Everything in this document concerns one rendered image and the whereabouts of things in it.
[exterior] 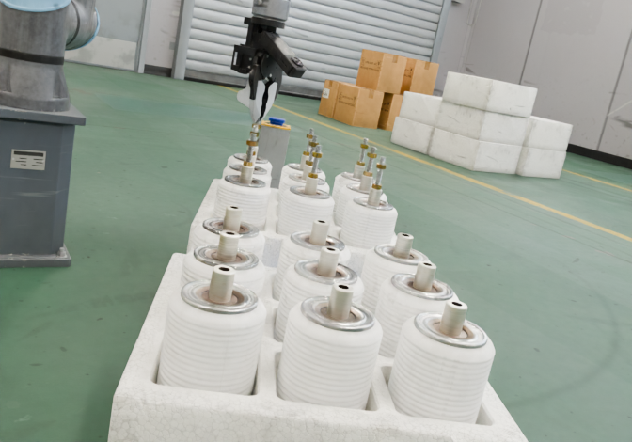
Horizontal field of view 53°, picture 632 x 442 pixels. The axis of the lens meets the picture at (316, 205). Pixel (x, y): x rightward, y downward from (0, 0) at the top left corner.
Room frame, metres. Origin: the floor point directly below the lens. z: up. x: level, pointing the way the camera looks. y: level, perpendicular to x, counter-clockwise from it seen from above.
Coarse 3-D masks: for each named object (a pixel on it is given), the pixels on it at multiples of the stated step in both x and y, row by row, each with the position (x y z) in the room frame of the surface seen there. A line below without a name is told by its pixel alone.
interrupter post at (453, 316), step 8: (448, 304) 0.60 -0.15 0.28; (456, 304) 0.61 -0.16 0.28; (464, 304) 0.61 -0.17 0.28; (448, 312) 0.60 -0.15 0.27; (456, 312) 0.60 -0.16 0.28; (464, 312) 0.60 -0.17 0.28; (448, 320) 0.60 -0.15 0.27; (456, 320) 0.60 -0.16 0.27; (464, 320) 0.60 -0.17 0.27; (440, 328) 0.61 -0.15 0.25; (448, 328) 0.60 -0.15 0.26; (456, 328) 0.60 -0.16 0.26
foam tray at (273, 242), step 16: (208, 192) 1.27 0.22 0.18; (272, 192) 1.39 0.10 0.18; (208, 208) 1.15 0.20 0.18; (272, 208) 1.24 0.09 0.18; (192, 224) 1.03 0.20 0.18; (272, 224) 1.13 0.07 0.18; (192, 240) 1.03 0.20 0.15; (272, 240) 1.04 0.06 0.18; (272, 256) 1.04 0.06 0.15; (352, 256) 1.06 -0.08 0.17
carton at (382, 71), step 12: (360, 60) 5.33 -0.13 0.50; (372, 60) 5.19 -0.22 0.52; (384, 60) 5.10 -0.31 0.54; (396, 60) 5.16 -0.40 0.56; (360, 72) 5.30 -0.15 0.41; (372, 72) 5.17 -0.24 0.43; (384, 72) 5.11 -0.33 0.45; (396, 72) 5.18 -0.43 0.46; (360, 84) 5.28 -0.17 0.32; (372, 84) 5.14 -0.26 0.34; (384, 84) 5.12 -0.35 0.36; (396, 84) 5.19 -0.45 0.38
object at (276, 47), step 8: (264, 32) 1.33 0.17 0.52; (272, 32) 1.35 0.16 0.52; (264, 40) 1.32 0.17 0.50; (272, 40) 1.31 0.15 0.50; (280, 40) 1.34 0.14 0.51; (272, 48) 1.31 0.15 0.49; (280, 48) 1.31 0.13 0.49; (288, 48) 1.33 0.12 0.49; (272, 56) 1.31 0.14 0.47; (280, 56) 1.30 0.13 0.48; (288, 56) 1.30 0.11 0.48; (296, 56) 1.33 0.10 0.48; (280, 64) 1.30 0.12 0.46; (288, 64) 1.29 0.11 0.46; (296, 64) 1.29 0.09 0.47; (288, 72) 1.29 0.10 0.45; (296, 72) 1.29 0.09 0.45; (304, 72) 1.31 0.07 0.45
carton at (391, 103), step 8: (384, 96) 5.29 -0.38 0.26; (392, 96) 5.19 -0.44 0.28; (400, 96) 5.22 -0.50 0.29; (384, 104) 5.27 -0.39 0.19; (392, 104) 5.19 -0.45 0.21; (400, 104) 5.23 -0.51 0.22; (384, 112) 5.25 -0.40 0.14; (392, 112) 5.20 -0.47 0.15; (384, 120) 5.23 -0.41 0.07; (392, 120) 5.21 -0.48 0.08; (384, 128) 5.21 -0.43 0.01; (392, 128) 5.22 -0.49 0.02
